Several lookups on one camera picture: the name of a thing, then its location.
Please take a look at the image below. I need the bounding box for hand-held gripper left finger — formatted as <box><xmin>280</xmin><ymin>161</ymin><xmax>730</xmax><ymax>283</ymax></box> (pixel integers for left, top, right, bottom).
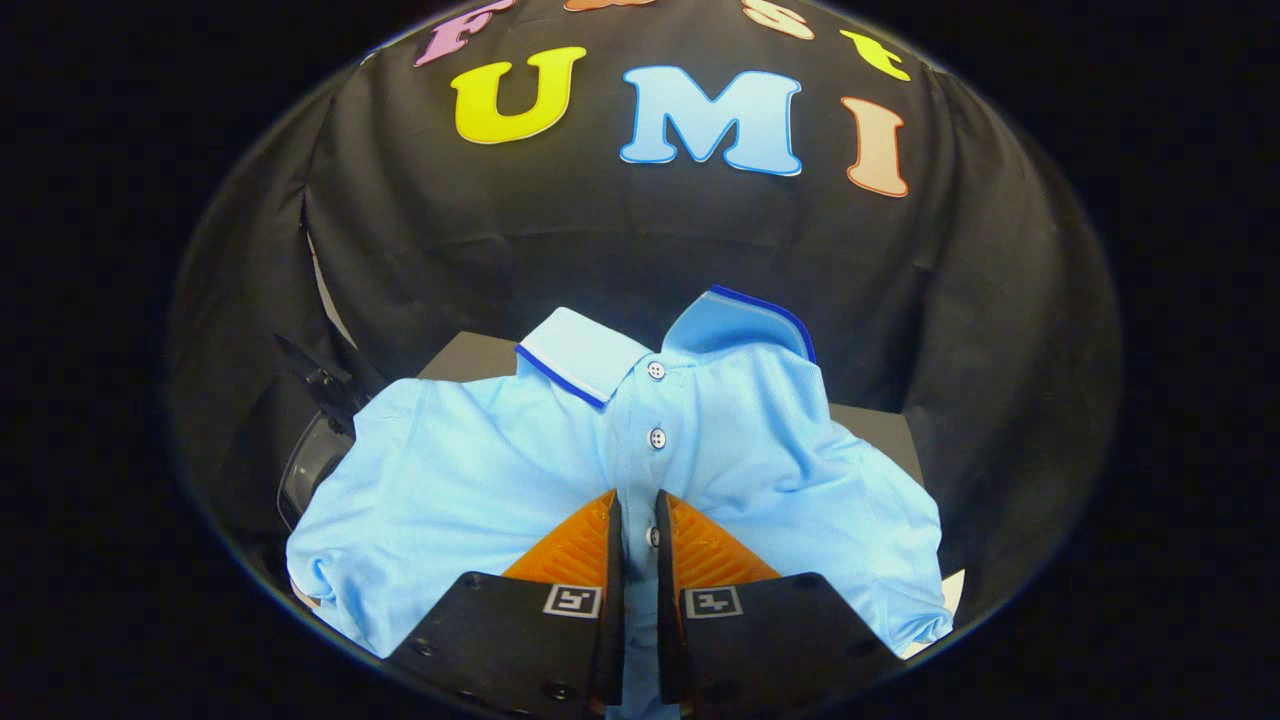
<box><xmin>385</xmin><ymin>488</ymin><xmax>626</xmax><ymax>719</ymax></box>

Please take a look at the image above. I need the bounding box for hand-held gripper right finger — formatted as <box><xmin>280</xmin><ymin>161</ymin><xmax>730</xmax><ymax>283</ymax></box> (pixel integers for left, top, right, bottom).
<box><xmin>655</xmin><ymin>488</ymin><xmax>906</xmax><ymax>719</ymax></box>

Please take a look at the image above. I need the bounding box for light blue polo shirt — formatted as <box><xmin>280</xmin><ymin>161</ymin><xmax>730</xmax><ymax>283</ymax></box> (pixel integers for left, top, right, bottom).
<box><xmin>285</xmin><ymin>285</ymin><xmax>956</xmax><ymax>720</ymax></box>

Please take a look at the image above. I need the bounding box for grey cabinet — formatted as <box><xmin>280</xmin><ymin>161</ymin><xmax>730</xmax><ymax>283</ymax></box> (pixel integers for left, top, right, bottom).
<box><xmin>418</xmin><ymin>332</ymin><xmax>926</xmax><ymax>491</ymax></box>

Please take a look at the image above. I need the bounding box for black backdrop cloth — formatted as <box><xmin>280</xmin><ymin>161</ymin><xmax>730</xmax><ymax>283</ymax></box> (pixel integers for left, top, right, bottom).
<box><xmin>165</xmin><ymin>0</ymin><xmax>1121</xmax><ymax>621</ymax></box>

